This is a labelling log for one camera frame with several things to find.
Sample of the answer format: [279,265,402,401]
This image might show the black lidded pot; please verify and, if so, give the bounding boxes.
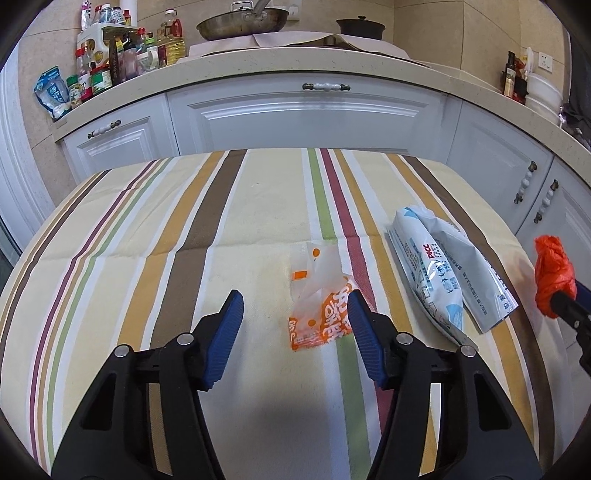
[337,16,386,40]

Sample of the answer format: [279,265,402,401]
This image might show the white condiment rack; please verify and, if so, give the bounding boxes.
[76,23,140,96]

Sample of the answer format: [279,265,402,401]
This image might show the dark sauce bottle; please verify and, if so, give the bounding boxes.
[503,51,516,98]

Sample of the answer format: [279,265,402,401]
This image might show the red plastic bag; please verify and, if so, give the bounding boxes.
[535,235,577,319]

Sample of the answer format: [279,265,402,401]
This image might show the drawer handle centre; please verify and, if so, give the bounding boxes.
[301,82,351,92]

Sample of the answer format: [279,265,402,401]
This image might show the small orange clear wrapper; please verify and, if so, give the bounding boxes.
[287,242,359,351]

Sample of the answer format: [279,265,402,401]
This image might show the wall power socket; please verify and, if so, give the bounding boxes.
[538,52,553,73]

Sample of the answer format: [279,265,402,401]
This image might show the cabinet door handle right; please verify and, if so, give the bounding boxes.
[534,179,559,224]

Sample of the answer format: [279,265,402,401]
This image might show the white stacked bowls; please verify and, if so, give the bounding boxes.
[526,73,563,125]

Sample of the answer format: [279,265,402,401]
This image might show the drawer handle left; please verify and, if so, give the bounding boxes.
[87,119,121,139]

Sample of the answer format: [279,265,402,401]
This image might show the metal wok pan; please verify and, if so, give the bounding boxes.
[197,0,290,41]

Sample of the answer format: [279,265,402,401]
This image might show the cabinet door handle left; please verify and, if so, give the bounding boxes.
[514,161,538,204]

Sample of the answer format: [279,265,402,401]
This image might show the cooking oil bottle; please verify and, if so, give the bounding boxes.
[157,9,186,67]

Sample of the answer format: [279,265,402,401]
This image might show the blue snack bag on counter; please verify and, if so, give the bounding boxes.
[34,66,71,121]

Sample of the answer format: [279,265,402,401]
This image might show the striped tablecloth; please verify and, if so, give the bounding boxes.
[1,148,555,479]

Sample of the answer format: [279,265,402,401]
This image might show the drawer handle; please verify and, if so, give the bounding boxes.
[87,119,121,139]
[301,82,351,92]

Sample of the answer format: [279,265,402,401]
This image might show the cabinet door handle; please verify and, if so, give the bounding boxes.
[514,161,538,204]
[534,179,559,224]

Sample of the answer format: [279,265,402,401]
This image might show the blue white foil pouch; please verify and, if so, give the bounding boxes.
[387,206,519,347]

